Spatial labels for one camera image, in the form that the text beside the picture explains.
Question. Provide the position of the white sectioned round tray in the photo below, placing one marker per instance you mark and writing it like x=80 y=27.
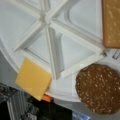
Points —
x=60 y=36

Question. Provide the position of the yellow cheese slice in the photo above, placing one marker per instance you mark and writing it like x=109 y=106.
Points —
x=33 y=79

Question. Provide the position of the orange block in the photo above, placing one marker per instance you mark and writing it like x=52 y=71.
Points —
x=47 y=98

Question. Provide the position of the brown meat patty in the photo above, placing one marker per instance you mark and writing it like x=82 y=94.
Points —
x=98 y=87

